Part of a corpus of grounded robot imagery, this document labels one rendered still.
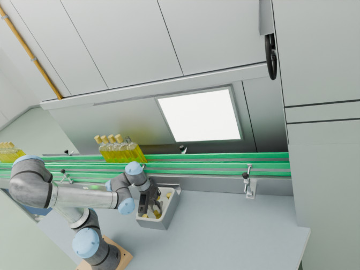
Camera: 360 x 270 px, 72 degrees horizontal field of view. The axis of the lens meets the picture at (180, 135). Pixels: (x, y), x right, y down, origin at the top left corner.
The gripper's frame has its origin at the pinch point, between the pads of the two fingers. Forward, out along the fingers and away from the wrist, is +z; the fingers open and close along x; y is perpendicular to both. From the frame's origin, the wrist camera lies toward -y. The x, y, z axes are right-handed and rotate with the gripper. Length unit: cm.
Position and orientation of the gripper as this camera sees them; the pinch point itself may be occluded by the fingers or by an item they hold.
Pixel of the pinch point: (156, 212)
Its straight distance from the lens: 147.2
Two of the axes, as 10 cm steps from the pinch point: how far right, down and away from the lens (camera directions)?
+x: -8.9, 0.6, 4.5
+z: 3.2, 7.8, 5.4
